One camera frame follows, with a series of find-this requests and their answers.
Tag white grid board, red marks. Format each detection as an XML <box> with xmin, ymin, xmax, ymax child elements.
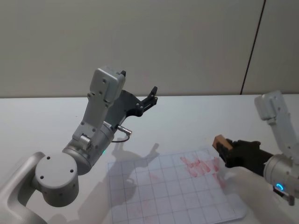
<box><xmin>107</xmin><ymin>145</ymin><xmax>246</xmax><ymax>224</ymax></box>

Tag thin cable with silver plug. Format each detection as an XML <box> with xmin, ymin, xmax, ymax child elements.
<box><xmin>109</xmin><ymin>125</ymin><xmax>133</xmax><ymax>143</ymax></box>

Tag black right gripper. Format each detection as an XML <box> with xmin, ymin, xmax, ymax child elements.
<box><xmin>215</xmin><ymin>138</ymin><xmax>273</xmax><ymax>176</ymax></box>

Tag small wooden eraser block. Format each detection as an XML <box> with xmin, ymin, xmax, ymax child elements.
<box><xmin>212</xmin><ymin>134</ymin><xmax>233</xmax><ymax>151</ymax></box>

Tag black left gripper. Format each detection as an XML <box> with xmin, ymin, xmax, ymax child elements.
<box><xmin>103</xmin><ymin>70</ymin><xmax>158</xmax><ymax>131</ymax></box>

